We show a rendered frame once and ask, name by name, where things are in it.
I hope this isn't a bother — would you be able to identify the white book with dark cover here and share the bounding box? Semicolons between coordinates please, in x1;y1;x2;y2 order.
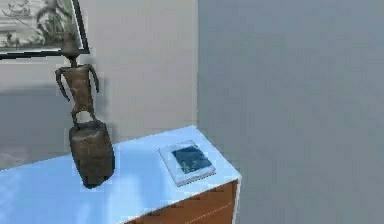
158;139;217;188

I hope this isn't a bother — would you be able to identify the white topped brown cupboard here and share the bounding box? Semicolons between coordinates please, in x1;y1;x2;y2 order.
0;125;243;224

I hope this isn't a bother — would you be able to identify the brown figure statue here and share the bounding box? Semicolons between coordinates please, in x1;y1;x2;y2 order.
54;31;116;190

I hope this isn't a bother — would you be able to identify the black framed wall picture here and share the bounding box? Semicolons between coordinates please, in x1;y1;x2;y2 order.
0;0;91;61

